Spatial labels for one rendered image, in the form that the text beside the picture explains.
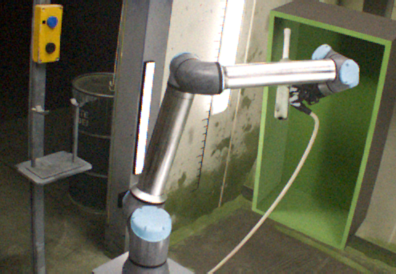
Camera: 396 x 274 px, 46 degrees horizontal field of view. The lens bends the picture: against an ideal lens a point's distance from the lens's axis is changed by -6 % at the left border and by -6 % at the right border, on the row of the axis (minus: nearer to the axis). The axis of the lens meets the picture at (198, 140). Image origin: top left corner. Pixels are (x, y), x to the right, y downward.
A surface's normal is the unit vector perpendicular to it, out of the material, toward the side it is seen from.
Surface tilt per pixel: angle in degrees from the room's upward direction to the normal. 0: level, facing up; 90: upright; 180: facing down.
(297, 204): 12
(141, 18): 90
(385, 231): 57
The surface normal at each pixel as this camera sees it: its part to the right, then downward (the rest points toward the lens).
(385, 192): -0.44, -0.32
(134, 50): -0.61, 0.22
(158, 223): 0.16, -0.88
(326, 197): -0.60, 0.41
